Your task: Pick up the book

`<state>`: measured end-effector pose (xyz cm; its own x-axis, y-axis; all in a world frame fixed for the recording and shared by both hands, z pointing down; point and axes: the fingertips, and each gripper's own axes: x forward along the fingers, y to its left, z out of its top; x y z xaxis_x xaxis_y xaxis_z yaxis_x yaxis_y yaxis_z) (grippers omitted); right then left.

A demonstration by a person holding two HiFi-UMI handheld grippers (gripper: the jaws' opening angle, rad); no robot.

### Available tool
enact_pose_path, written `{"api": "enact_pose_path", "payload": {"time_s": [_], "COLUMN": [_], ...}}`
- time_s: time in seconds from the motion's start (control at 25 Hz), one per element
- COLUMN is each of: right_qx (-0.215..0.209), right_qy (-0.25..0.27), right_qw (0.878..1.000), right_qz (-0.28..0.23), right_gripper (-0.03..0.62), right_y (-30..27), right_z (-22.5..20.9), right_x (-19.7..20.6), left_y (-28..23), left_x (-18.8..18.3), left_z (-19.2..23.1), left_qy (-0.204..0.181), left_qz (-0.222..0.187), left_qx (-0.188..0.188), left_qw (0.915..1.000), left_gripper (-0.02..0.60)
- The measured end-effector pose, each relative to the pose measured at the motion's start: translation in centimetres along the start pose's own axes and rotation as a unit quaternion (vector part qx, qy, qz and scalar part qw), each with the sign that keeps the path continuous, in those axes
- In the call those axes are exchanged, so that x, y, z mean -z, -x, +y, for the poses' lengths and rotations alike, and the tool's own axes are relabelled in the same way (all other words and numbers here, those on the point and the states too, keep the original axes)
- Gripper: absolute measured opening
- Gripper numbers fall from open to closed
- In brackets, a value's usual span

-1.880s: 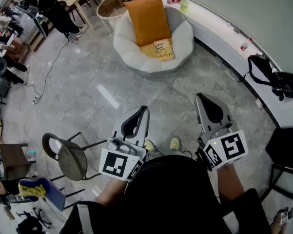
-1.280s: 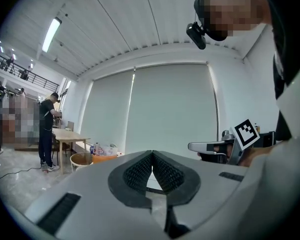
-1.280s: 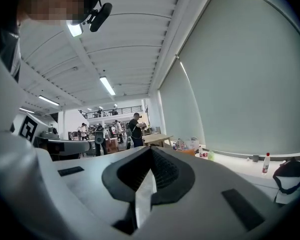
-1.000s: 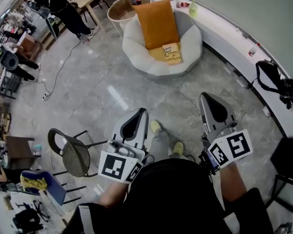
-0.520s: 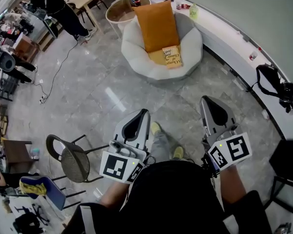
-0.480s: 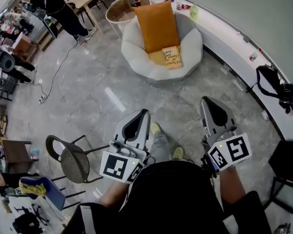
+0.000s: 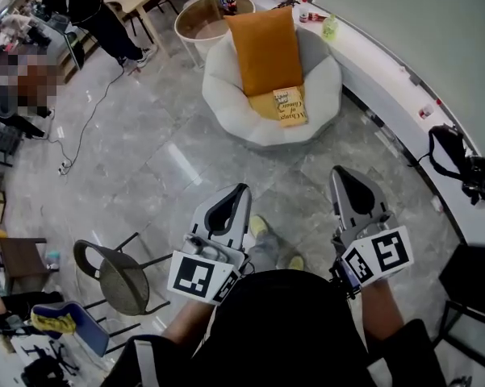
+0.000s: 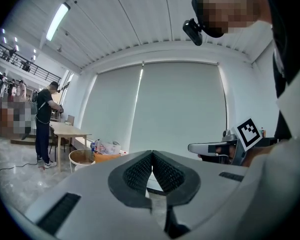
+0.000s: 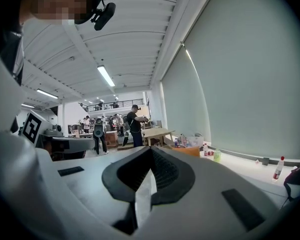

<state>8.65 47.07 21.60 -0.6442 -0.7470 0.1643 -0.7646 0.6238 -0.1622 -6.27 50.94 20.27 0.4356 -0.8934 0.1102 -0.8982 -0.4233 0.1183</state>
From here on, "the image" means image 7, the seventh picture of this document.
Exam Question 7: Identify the person's black shirt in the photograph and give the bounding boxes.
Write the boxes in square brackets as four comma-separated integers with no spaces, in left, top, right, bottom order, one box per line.
[99,268,449,387]

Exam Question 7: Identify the dark wooden small table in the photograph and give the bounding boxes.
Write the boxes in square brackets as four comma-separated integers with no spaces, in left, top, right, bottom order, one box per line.
[0,236,52,294]

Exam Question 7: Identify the blue chair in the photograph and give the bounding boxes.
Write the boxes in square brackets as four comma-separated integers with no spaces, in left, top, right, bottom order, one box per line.
[31,300,143,359]

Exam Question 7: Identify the round white side table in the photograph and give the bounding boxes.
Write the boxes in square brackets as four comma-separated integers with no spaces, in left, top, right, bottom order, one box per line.
[174,0,257,70]

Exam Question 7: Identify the yellow book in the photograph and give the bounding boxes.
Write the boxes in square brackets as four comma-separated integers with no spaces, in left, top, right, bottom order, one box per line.
[272,86,309,129]

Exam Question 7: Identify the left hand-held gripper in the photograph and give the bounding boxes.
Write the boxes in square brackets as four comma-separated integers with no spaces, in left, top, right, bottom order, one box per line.
[167,183,253,306]

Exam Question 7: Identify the person's grey jeans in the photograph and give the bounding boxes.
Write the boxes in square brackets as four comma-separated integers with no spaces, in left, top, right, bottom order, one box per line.
[247,231,292,274]

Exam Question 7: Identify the person's left forearm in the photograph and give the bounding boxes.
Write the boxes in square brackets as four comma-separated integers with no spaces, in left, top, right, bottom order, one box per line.
[161,298,228,347]

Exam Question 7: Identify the black office chair base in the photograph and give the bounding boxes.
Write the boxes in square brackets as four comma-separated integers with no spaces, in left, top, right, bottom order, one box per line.
[19,342,81,387]

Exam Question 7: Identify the yellow cloth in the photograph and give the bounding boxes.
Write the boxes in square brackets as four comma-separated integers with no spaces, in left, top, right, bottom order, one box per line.
[29,310,78,335]

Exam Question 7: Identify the green bottle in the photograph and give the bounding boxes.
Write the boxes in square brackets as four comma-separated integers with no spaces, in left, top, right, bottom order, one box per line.
[321,13,341,42]

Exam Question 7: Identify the person's right forearm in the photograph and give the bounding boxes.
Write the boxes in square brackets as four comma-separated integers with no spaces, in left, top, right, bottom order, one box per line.
[360,275,408,340]

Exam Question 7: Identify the black round mesh chair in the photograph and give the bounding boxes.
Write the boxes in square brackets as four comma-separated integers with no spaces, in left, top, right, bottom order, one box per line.
[73,231,174,318]

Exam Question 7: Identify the white round armchair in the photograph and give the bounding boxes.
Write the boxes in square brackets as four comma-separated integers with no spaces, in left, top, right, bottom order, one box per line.
[201,25,344,149]

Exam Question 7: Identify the black bag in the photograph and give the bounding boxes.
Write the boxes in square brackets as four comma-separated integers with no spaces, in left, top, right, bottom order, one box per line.
[427,123,485,206]

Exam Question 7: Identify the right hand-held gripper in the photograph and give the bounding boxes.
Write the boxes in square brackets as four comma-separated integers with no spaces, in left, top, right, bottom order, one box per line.
[328,165,415,298]

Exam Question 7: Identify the person's left yellow shoe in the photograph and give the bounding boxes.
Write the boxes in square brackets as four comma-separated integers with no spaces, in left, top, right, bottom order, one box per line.
[249,214,270,239]

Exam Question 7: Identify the orange pillow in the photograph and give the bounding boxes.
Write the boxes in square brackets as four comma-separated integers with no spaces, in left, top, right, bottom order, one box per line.
[224,6,306,98]

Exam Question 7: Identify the black metal table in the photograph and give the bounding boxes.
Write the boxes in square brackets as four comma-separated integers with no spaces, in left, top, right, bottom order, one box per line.
[433,241,485,375]

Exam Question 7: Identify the teal cup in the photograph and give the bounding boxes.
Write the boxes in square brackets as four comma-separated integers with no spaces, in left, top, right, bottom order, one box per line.
[44,249,61,272]

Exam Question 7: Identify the long white counter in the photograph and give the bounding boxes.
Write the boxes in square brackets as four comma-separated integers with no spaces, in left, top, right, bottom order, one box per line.
[241,0,485,248]

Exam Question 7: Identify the black floor cable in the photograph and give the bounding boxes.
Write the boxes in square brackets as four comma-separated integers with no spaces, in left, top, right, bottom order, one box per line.
[43,60,127,177]

